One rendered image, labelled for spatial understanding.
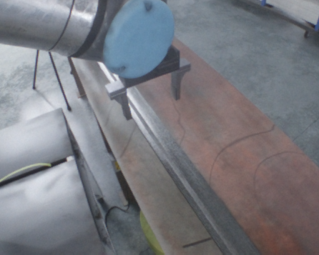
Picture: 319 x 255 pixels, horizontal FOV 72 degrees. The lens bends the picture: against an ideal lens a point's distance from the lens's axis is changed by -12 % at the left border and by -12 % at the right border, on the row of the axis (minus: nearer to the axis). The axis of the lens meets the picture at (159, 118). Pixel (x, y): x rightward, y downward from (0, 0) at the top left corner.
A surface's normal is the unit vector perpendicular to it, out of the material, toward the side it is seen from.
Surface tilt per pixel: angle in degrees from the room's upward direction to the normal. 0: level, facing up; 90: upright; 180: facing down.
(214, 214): 0
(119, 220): 0
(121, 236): 0
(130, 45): 93
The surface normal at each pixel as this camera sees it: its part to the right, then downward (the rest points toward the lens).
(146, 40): 0.67, 0.55
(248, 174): -0.05, -0.69
